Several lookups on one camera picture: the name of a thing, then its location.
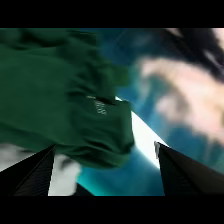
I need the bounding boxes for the green T-shirt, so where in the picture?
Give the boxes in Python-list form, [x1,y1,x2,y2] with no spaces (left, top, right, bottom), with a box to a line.
[0,28,136,170]

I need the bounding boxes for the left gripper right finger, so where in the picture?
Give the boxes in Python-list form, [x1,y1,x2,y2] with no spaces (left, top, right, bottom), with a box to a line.
[154,140,224,197]

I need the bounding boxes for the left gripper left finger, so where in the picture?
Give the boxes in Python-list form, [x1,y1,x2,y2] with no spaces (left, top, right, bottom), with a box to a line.
[0,144,57,197]

